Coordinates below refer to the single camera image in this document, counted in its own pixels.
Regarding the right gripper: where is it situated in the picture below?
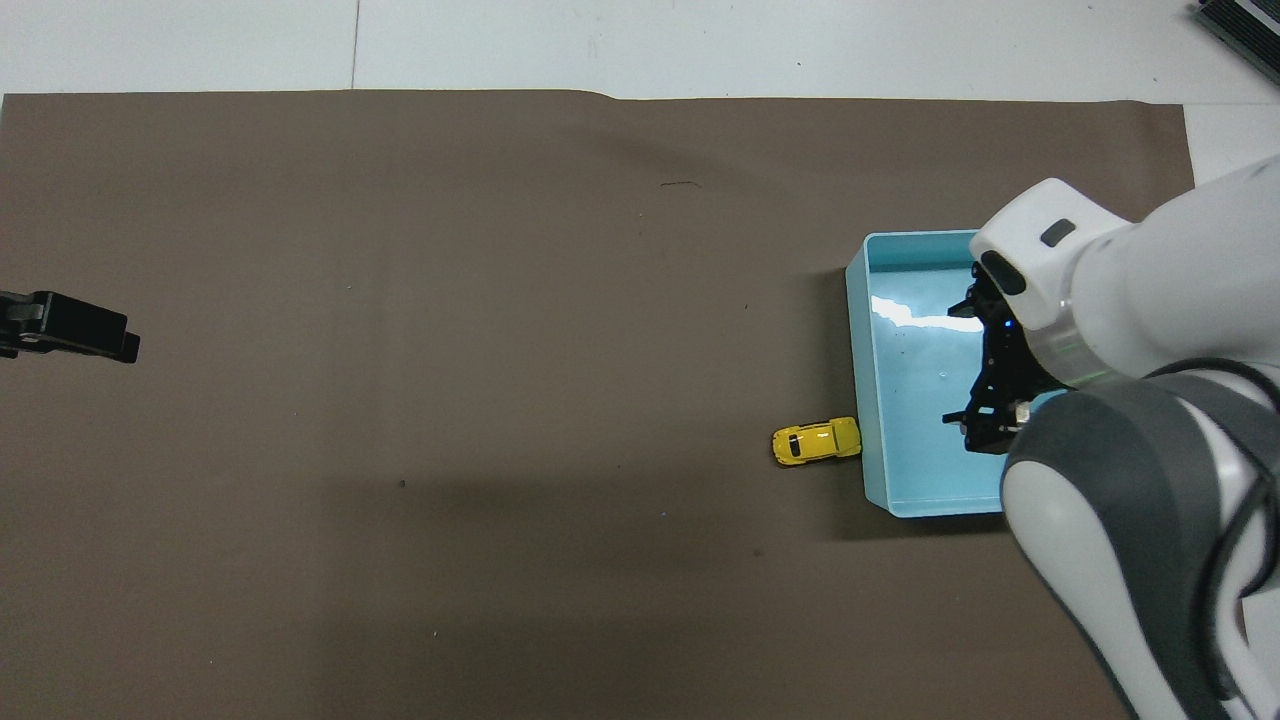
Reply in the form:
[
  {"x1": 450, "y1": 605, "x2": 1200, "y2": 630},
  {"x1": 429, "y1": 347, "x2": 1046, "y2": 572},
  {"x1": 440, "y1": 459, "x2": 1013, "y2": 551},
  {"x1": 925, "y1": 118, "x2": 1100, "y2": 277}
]
[{"x1": 941, "y1": 260, "x2": 1053, "y2": 457}]

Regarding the yellow toy beetle car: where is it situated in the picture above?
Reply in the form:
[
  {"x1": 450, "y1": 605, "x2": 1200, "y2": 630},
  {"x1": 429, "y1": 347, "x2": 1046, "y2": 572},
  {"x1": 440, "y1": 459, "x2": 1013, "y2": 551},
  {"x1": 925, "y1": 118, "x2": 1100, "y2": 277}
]
[{"x1": 771, "y1": 416, "x2": 863, "y2": 468}]

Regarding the light blue plastic bin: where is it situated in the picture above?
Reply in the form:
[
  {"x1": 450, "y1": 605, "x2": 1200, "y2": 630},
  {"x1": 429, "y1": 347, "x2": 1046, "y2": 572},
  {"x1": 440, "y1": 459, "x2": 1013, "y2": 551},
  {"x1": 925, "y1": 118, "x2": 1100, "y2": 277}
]
[{"x1": 845, "y1": 230, "x2": 1063, "y2": 519}]

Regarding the black stand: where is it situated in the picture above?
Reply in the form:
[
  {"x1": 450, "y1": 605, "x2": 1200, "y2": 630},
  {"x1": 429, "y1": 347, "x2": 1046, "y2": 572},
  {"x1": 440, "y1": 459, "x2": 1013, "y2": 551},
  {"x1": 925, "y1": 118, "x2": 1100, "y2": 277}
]
[{"x1": 1194, "y1": 0, "x2": 1280, "y2": 71}]

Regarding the black cable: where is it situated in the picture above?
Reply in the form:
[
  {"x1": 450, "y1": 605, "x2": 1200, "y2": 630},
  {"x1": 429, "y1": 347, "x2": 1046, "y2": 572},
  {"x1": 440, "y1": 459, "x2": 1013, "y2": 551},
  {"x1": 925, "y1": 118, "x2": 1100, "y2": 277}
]
[{"x1": 1140, "y1": 358, "x2": 1280, "y2": 720}]

